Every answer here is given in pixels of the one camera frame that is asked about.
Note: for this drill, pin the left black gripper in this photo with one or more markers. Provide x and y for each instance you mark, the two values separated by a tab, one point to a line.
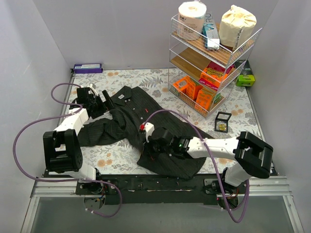
101	106

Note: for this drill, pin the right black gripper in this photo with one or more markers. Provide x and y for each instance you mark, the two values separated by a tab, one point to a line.
150	147

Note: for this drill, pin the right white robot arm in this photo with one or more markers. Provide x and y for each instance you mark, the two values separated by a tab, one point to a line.
253	156

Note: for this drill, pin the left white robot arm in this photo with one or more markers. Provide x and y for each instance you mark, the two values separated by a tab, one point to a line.
62	150

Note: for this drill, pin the gold brooch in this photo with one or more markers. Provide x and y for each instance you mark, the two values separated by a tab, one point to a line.
222	127

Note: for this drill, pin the black brooch display box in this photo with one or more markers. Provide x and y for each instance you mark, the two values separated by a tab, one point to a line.
222	118

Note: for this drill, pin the floral tablecloth mat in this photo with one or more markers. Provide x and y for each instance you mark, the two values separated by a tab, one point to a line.
133	107

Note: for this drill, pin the purple flat box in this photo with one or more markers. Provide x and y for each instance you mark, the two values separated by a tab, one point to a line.
87	68

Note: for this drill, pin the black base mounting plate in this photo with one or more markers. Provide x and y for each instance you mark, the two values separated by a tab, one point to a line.
162	189

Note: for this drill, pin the orange box left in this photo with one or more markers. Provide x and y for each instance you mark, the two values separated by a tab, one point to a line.
187	86

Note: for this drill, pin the orange pink snack box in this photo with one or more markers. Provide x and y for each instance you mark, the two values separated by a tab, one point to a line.
213	75

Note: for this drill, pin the green black box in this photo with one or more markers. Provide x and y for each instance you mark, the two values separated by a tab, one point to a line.
246	77

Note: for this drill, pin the white toilet paper roll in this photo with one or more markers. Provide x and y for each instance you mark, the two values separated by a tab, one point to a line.
191	16

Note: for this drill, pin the blue white toothpaste box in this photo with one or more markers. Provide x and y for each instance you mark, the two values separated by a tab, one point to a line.
210	33

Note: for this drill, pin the cream toilet paper roll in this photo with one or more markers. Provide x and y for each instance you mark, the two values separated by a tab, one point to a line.
236	27

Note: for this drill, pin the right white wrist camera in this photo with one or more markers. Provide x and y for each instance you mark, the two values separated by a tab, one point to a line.
147	129

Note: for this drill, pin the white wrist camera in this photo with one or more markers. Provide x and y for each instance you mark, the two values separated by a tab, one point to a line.
147	129
93	89

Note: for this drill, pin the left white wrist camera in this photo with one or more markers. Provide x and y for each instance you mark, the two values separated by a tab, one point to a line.
93	89

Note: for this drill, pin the white wire shelf rack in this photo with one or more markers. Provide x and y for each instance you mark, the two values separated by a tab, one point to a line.
190	57

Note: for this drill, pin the aluminium frame rail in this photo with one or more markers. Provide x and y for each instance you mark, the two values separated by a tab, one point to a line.
46	190

